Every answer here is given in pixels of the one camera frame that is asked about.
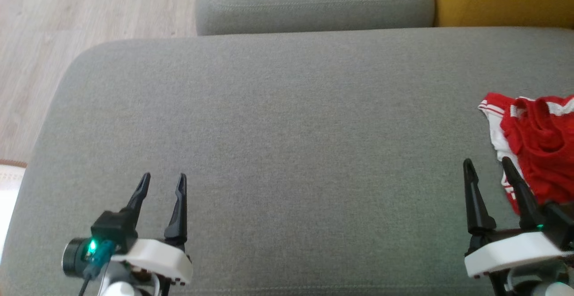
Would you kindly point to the large yellow sofa cushion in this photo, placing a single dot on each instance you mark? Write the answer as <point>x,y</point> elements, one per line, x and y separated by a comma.
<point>502,0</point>

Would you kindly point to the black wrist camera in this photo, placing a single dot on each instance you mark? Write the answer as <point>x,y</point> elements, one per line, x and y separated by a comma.
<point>112,228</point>
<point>560,224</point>

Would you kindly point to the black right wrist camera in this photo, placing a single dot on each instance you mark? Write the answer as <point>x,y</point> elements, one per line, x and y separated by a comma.
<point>560,224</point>

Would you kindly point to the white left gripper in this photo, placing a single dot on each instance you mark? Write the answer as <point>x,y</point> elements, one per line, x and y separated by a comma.
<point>161,260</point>

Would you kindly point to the grey sofa back cushion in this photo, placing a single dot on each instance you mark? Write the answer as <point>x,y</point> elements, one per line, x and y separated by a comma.
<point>314,0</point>

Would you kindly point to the grey fabric sofa seat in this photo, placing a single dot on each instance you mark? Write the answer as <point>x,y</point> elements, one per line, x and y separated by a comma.
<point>291,152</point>

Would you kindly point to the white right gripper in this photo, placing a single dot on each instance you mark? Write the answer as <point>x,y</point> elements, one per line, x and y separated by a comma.
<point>511,253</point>

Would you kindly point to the red garment thin white stripes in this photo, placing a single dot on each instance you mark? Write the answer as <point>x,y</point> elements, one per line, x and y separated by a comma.
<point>547,152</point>

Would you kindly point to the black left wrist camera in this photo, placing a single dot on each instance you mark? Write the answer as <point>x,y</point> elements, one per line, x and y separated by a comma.
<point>112,228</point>

